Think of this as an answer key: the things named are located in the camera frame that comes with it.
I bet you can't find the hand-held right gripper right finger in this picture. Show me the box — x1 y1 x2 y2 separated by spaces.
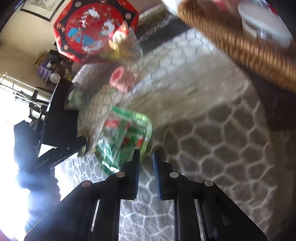
153 150 269 241

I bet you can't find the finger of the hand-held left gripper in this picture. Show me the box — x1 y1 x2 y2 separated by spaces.
38 137 87 169

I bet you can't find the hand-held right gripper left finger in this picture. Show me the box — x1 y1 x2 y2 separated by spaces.
24 149 141 241

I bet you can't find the dark box with white inside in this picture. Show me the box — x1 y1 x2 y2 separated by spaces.
43 80 79 149

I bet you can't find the green packet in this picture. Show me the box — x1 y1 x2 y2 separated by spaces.
94 105 153 175

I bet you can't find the glass bowl of gold candies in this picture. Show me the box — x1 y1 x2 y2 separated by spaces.
107 23 144 62

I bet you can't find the grey patterned tablecloth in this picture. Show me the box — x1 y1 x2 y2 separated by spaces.
54 9 278 241

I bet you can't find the stack of purple boxes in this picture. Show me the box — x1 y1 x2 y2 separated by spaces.
37 58 55 78

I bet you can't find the pink paper flower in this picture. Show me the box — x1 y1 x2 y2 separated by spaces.
110 65 137 93

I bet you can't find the red octagonal tin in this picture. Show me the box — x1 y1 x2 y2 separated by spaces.
53 0 139 63

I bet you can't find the wicker basket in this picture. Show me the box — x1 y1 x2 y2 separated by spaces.
177 0 296 93

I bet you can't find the white jar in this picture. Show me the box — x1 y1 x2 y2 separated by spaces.
238 1 292 47

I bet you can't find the framed wall picture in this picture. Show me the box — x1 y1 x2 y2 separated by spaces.
20 0 66 22

